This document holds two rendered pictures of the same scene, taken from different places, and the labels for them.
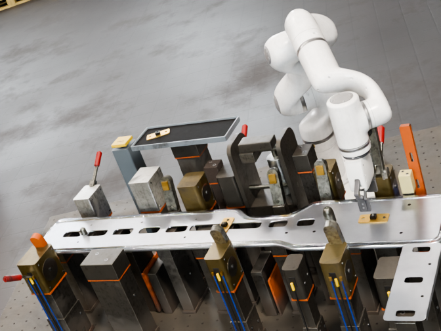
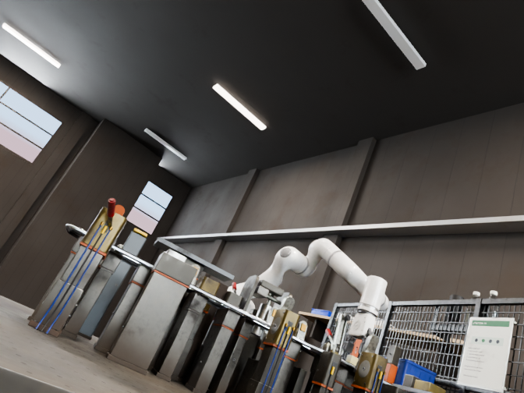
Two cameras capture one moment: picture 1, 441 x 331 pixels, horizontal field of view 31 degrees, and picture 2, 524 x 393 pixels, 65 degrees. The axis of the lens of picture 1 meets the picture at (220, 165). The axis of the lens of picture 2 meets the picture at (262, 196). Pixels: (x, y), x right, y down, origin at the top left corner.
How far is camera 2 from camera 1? 2.21 m
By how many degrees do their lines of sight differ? 66
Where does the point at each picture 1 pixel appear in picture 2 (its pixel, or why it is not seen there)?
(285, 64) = (292, 263)
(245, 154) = (264, 288)
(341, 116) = (382, 285)
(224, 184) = (231, 299)
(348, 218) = not seen: hidden behind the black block
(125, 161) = (134, 245)
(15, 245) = not seen: outside the picture
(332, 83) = (359, 274)
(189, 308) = (167, 373)
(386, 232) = not seen: hidden behind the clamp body
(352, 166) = (371, 318)
